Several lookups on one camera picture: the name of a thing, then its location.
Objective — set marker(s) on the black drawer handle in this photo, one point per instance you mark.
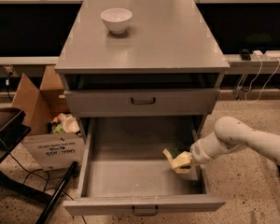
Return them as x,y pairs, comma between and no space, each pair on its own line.
145,211
151,101

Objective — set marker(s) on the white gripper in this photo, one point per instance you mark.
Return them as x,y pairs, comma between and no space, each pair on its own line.
198,153

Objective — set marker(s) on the green yellow sponge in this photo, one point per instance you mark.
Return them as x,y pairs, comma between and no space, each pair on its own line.
176,153

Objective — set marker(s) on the open cardboard box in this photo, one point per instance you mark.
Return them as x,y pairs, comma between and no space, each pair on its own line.
52,151

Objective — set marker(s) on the closed grey top drawer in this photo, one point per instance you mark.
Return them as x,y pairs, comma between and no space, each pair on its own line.
117,103

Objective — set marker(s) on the open grey middle drawer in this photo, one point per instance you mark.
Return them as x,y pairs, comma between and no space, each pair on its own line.
123,166

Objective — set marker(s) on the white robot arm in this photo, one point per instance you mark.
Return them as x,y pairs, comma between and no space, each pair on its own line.
229,135

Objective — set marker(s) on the black top drawer handle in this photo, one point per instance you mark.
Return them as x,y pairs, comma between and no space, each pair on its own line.
151,101

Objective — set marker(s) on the black middle drawer handle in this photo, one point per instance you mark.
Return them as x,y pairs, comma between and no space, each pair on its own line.
145,211

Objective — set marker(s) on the black adapter on ledge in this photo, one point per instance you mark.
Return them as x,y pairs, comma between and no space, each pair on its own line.
245,54

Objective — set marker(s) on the grey drawer cabinet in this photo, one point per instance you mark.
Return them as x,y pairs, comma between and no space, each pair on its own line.
167,45

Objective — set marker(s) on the white power strip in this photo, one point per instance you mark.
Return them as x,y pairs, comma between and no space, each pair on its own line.
269,54

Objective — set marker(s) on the toys in cardboard box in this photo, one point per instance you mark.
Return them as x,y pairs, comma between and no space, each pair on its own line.
63,123

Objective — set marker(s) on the white ceramic bowl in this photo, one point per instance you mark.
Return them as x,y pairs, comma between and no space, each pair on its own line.
116,20

